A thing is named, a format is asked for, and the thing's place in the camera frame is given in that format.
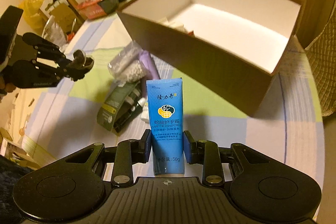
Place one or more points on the yellow plastic bag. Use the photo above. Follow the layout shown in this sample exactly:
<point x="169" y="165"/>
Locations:
<point x="32" y="14"/>

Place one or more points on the blue hand cream tube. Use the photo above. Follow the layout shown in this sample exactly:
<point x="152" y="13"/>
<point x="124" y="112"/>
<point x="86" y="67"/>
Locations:
<point x="165" y="103"/>

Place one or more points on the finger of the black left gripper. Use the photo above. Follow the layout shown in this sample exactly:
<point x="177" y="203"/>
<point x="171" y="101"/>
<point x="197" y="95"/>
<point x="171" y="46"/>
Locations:
<point x="63" y="73"/>
<point x="64" y="59"/>

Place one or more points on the dark velvet scrunchie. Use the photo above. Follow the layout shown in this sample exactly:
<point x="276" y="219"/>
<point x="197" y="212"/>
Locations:
<point x="81" y="63"/>

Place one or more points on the brown cardboard box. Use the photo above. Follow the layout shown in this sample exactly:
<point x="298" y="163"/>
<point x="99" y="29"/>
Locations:
<point x="237" y="48"/>

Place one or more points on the floss pick clear box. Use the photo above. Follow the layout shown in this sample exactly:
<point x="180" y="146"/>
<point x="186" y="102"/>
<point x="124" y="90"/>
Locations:
<point x="123" y="59"/>

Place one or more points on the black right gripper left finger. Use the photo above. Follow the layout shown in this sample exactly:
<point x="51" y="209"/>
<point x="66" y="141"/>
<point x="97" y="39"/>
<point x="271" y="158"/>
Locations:
<point x="128" y="153"/>

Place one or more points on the dark green carded package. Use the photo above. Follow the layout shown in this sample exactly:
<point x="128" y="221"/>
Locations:
<point x="120" y="107"/>

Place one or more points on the small white medicine bottle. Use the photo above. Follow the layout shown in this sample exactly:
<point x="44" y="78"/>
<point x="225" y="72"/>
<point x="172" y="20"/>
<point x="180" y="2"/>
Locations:
<point x="145" y="110"/>

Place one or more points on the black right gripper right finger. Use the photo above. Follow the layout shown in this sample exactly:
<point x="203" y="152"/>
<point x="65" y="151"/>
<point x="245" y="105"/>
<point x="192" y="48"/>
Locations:
<point x="206" y="153"/>

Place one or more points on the person left hand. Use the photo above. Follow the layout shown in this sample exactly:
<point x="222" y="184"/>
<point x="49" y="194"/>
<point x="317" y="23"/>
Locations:
<point x="5" y="87"/>

